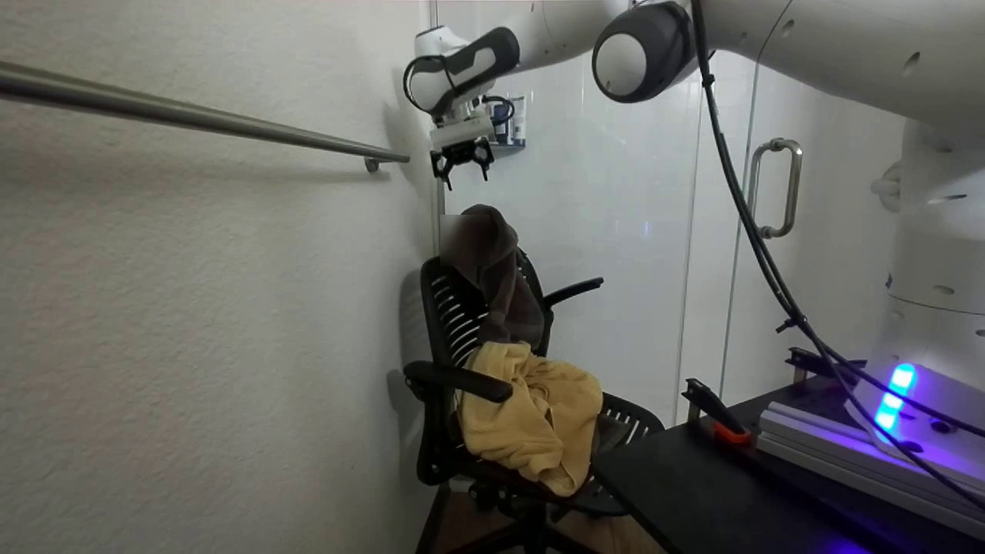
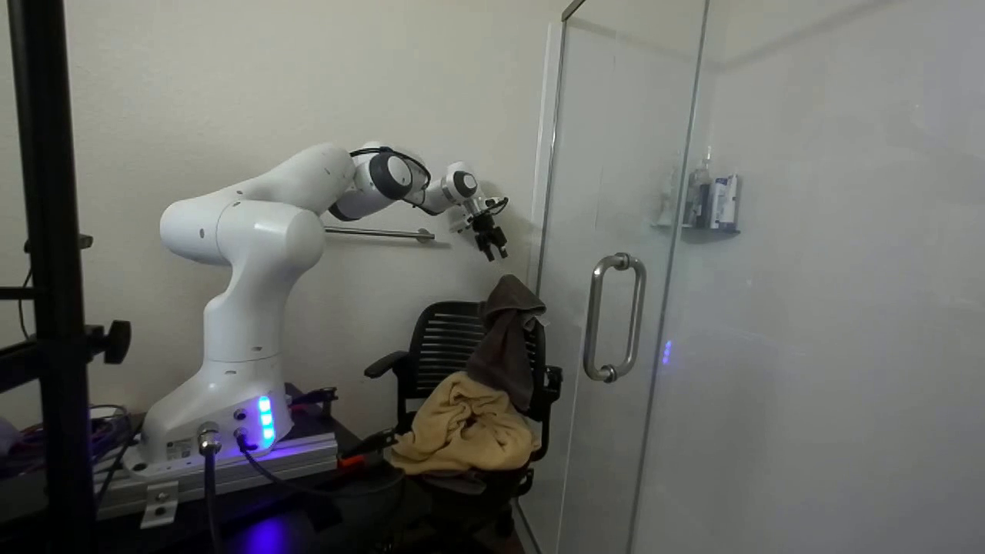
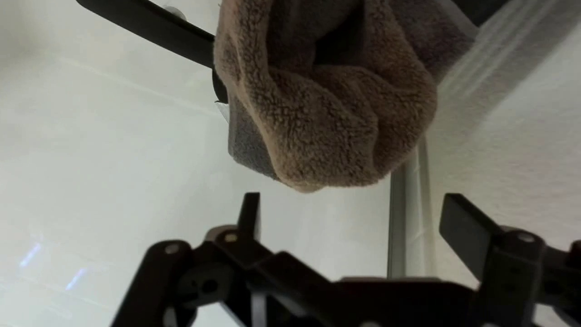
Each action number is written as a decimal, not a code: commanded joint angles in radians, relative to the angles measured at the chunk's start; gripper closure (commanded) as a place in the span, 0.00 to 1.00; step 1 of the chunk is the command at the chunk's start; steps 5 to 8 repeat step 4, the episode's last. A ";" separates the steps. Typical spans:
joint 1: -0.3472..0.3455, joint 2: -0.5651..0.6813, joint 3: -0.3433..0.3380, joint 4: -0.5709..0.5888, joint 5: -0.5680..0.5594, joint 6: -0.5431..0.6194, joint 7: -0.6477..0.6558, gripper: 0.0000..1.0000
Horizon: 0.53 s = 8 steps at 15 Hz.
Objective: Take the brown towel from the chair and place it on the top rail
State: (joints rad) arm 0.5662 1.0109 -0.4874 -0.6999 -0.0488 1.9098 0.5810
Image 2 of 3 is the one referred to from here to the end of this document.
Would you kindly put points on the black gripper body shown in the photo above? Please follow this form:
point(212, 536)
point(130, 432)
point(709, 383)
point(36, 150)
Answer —
point(488, 217)

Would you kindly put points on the brown towel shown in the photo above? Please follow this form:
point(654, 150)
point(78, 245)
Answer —
point(510, 340)

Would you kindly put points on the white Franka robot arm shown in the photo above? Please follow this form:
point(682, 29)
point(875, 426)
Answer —
point(257, 235)

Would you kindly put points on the black mesh office chair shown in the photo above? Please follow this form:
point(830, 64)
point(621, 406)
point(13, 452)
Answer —
point(436, 340)

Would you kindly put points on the yellow towel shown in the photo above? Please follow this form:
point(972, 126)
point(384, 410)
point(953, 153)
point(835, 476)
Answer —
point(464, 426)

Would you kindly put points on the glass shower door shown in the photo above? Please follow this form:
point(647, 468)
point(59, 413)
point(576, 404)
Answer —
point(616, 133)

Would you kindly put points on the tall soap bottle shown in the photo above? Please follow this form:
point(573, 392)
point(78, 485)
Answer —
point(698, 201)

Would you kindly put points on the glass shower shelf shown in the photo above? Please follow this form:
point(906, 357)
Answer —
point(709, 231)

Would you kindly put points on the black purple clamp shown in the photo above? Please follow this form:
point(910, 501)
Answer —
point(311, 398)

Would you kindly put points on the short toiletry bottle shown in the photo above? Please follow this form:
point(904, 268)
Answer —
point(727, 201)

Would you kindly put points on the orange black clamp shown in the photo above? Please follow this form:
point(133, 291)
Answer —
point(364, 460)

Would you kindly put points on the black metal stand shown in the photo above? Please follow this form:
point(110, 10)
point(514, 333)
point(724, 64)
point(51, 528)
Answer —
point(51, 256)

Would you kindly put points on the metal towel rail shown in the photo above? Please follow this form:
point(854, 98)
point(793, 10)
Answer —
point(373, 235)

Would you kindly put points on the aluminium base plate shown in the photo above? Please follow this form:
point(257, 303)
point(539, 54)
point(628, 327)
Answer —
point(204, 467)

